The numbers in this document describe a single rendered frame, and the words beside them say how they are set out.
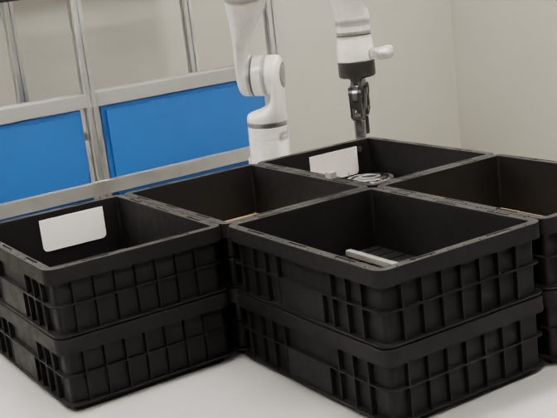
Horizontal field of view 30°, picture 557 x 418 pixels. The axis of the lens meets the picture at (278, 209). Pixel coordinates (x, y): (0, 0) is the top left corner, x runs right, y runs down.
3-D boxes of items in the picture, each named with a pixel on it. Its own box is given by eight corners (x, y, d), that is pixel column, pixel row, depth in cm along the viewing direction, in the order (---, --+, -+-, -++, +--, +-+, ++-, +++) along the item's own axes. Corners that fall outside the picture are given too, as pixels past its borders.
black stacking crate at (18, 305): (-21, 294, 187) (-32, 232, 184) (128, 254, 202) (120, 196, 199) (59, 348, 154) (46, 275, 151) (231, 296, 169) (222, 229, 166)
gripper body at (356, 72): (340, 56, 215) (345, 101, 217) (334, 60, 207) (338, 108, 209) (376, 53, 214) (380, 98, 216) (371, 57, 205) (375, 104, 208)
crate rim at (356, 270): (225, 239, 166) (224, 225, 166) (373, 199, 181) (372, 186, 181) (380, 290, 133) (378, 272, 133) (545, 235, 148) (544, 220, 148)
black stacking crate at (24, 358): (-12, 351, 189) (-23, 288, 186) (138, 307, 204) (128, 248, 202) (70, 417, 156) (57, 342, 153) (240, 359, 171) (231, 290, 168)
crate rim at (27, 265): (-32, 242, 184) (-34, 229, 184) (122, 206, 200) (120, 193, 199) (47, 287, 151) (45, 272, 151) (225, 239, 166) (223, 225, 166)
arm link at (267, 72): (287, 51, 238) (293, 124, 242) (246, 53, 240) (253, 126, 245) (278, 56, 229) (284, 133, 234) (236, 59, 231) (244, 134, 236)
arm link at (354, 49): (390, 60, 205) (387, 27, 203) (334, 65, 207) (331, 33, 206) (394, 55, 213) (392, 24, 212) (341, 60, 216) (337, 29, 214)
